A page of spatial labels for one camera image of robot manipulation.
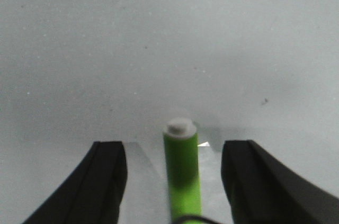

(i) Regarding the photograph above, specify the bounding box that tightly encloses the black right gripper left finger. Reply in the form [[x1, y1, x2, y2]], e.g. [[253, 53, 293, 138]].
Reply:
[[25, 141, 128, 223]]

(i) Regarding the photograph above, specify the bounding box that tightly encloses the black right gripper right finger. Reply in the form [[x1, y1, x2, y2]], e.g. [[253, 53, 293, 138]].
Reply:
[[221, 140, 338, 223]]

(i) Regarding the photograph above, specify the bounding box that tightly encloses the green highlighter pen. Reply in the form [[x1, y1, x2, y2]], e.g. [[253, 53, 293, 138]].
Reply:
[[163, 118, 201, 221]]

